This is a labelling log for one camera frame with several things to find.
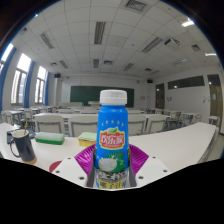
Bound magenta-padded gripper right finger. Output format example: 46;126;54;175
128;143;173;188

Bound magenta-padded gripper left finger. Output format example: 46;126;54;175
51;143;98;188

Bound blue white-capped drink bottle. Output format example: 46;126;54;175
95;89;130;190

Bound yellow green sponge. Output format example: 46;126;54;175
77;131;98;148

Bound group of classroom chairs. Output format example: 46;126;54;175
0;104;221;138

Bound dark blue mug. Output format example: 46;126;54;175
9;129;38;166

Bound dark classroom door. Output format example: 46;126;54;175
155;83;165;110

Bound green blackboard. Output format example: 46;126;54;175
69;85;135;108

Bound wooden classroom door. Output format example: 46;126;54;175
207;73;224;118

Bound blue window curtains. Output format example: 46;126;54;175
0;46;50;111

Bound row of classroom windows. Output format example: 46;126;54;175
0;43;48;105

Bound ceiling projector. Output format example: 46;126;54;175
164;37;181;48

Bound group of ceiling lights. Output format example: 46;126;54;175
19;0;218;73

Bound dark high wall window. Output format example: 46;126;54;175
167;75;205;90

